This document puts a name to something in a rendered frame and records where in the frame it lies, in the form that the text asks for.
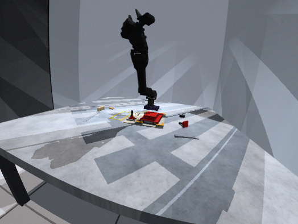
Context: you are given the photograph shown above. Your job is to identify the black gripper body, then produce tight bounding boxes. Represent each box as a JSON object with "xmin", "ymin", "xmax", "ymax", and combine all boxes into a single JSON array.
[{"xmin": 121, "ymin": 13, "xmax": 155, "ymax": 39}]

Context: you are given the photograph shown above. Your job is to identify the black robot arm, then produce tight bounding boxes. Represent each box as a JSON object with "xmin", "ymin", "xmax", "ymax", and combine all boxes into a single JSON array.
[{"xmin": 121, "ymin": 18, "xmax": 157, "ymax": 107}]

